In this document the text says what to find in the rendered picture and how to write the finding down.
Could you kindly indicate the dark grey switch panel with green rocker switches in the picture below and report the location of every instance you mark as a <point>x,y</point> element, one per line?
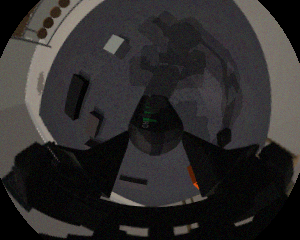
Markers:
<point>155,127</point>

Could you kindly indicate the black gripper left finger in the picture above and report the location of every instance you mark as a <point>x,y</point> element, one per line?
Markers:
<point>99,164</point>

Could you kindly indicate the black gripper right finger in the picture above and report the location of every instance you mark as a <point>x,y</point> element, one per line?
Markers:
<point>210,163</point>

